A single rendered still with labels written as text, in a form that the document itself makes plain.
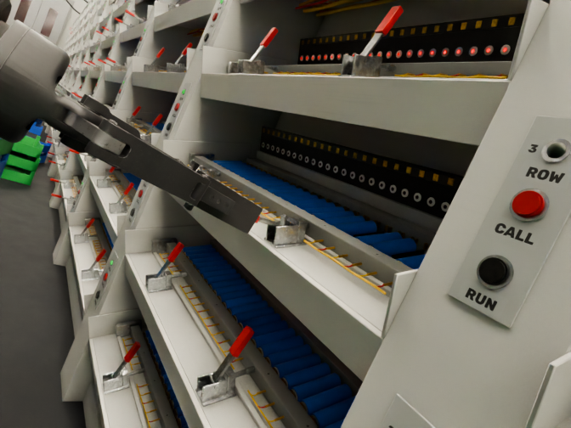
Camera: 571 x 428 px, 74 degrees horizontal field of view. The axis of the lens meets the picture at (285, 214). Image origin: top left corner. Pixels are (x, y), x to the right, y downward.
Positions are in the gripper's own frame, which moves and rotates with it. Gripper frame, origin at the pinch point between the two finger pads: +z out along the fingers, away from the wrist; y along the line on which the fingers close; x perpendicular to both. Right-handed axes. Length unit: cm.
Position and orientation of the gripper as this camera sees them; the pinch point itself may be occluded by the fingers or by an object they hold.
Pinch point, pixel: (223, 202)
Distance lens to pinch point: 37.6
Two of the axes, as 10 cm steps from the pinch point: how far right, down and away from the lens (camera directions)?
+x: 5.2, -8.5, 0.1
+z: 6.8, 4.2, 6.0
